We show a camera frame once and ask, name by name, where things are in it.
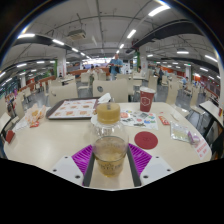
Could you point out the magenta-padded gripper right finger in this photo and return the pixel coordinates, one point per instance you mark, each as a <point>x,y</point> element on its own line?
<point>156,168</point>

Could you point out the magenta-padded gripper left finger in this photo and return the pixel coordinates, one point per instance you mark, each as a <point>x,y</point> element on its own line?
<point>66,168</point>

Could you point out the clear yellow-capped tea bottle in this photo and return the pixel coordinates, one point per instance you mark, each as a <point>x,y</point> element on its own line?
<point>110,150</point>

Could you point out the clear plastic wrapper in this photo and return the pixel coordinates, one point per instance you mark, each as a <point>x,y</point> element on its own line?
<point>181,131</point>

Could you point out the small red sauce packet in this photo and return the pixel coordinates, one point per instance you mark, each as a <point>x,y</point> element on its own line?
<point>163,120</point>

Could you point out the white and red table sticker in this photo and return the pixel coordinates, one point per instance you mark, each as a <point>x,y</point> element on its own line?
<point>201,149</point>

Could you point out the colourful printed paper sheet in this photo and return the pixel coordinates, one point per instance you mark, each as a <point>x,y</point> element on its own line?
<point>143,120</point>

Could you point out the small white packet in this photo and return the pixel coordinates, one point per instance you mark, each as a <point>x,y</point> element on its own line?
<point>175,117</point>

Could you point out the dark brown food tray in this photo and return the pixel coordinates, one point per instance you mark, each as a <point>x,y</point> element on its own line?
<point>48,115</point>

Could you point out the printed paper tray liner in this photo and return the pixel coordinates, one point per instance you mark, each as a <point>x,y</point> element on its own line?
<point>71,108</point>

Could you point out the clear plastic food bag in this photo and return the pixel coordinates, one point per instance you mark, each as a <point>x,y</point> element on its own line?
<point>34,115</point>

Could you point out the red paper packet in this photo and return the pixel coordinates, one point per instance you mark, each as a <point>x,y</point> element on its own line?
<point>10,136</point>

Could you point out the red paper cup with lid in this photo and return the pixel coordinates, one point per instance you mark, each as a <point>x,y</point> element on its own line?
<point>147,100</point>

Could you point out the beige chair with round hole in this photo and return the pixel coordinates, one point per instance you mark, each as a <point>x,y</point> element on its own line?
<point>111,89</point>
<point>63,93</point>

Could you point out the beige neighbouring table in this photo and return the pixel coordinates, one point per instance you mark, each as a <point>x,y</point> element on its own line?
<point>210,111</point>

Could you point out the white crumpled napkin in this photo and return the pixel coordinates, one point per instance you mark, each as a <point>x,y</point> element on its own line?
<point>104,98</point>

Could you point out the far beige chairs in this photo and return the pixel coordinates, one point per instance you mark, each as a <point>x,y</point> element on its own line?
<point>152,83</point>

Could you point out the ceiling air conditioner unit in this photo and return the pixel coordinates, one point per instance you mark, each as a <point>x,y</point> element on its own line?
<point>76,34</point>

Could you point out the ceiling strip lights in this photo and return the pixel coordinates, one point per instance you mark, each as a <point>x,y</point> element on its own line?
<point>158,10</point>

